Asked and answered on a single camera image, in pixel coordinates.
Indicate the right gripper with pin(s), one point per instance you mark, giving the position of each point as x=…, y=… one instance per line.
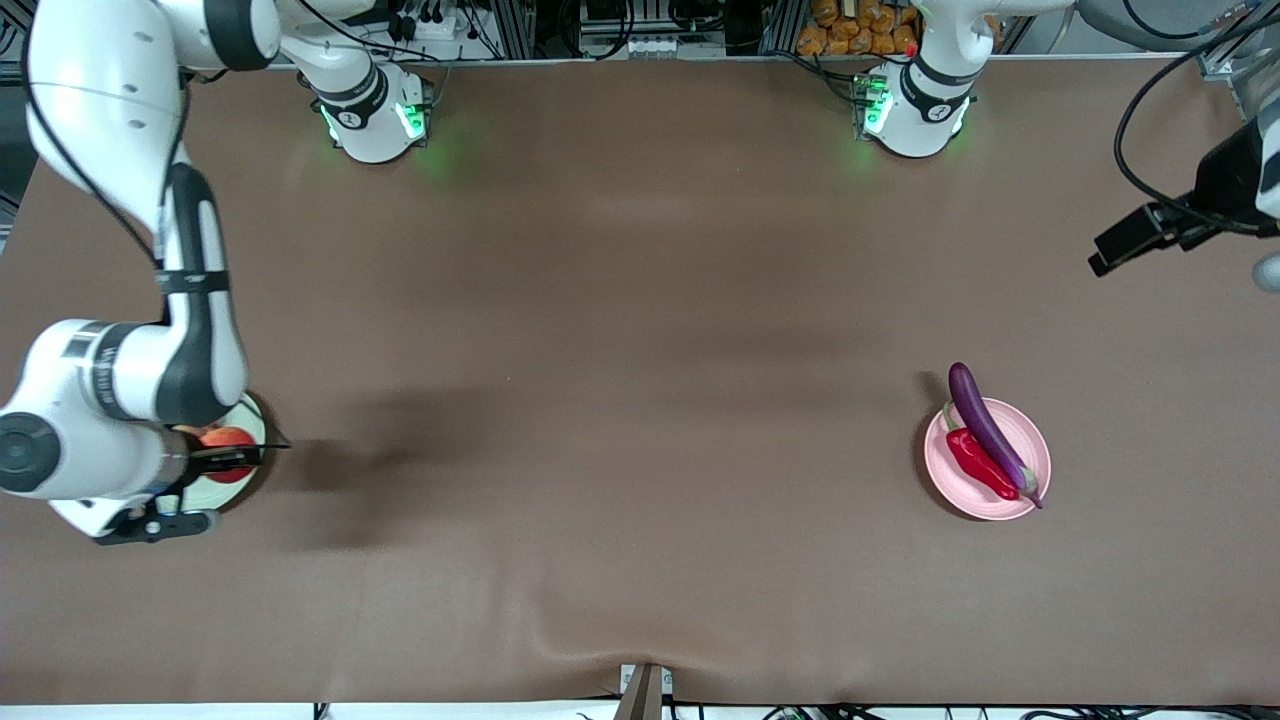
x=222, y=457

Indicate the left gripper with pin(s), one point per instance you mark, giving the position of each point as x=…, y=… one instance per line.
x=1226, y=177

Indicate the yellow pink peach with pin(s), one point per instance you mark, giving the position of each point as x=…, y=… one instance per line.
x=188, y=431

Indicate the red pomegranate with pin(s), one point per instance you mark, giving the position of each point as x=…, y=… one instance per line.
x=228, y=437

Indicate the purple eggplant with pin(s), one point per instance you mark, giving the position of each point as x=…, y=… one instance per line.
x=985, y=425

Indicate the red chili pepper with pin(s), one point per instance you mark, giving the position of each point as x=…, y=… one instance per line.
x=975, y=460

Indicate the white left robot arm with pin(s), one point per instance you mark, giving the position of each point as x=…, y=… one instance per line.
x=920, y=120

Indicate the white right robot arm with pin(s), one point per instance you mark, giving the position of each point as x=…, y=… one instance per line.
x=110, y=90

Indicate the light green plate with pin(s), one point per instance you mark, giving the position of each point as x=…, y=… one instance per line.
x=252, y=420

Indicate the pink plate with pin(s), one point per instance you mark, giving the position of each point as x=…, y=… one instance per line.
x=950, y=485

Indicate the pile of orange toys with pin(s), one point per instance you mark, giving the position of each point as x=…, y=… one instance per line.
x=860, y=30

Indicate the brown table mat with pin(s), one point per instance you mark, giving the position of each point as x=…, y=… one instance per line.
x=640, y=250

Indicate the white power strip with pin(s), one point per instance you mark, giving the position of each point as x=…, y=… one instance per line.
x=430, y=25

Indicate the aluminium frame profile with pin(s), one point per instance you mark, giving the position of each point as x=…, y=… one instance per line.
x=1225, y=60

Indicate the aluminium frame post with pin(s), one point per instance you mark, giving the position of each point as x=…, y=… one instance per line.
x=515, y=25
x=783, y=25

